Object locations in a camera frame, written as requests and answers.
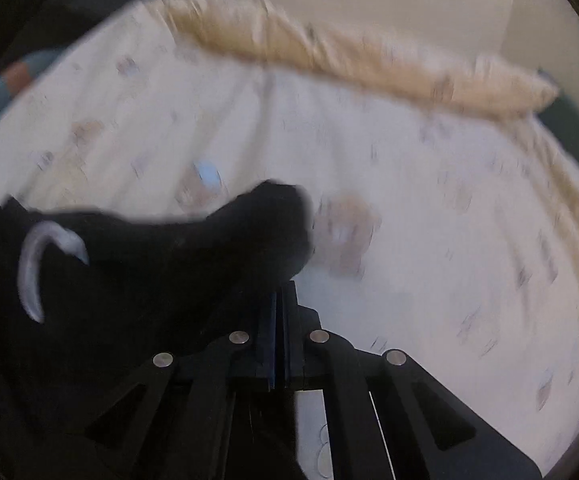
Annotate dark hanging jacket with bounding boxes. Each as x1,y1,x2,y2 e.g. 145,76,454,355
0,0,161,92

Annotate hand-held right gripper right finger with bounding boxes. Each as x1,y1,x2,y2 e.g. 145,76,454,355
278,280,543,480

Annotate bear print blanket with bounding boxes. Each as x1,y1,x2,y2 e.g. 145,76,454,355
0,0,579,478

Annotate black pants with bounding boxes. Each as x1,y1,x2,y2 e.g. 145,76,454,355
0,180,315,480

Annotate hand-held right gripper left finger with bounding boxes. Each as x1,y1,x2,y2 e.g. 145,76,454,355
16,290,276,480

